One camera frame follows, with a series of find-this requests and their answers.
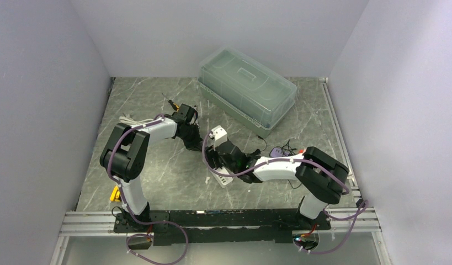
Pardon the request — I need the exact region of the white USB socket strip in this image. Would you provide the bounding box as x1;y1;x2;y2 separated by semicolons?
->
210;167;233;188

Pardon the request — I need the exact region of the black TP-Link power adapter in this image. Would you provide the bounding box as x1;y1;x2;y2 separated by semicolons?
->
271;140;297;156

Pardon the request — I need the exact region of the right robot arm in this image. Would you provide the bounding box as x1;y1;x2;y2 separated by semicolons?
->
202;141;350;229

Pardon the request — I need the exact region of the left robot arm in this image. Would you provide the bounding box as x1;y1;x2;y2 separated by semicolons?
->
99;116;203;232

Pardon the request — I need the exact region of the small yellow black screwdriver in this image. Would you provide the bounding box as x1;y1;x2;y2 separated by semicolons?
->
161;93;180;112

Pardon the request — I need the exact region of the purple USB hub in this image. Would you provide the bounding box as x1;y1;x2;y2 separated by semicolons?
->
269;147;290;158

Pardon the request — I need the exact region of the translucent plastic storage box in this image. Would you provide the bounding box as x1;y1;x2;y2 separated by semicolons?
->
198;47;297;137

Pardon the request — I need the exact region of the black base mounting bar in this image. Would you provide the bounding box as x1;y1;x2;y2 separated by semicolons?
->
113;209;331;246

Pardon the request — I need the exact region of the large yellow screwdriver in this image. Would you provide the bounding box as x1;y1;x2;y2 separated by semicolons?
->
109;185;121;202

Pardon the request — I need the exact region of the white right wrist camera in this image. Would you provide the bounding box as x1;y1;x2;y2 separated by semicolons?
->
209;125;228;150

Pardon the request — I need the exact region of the aluminium frame rail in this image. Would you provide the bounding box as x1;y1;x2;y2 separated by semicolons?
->
318;78;381;235

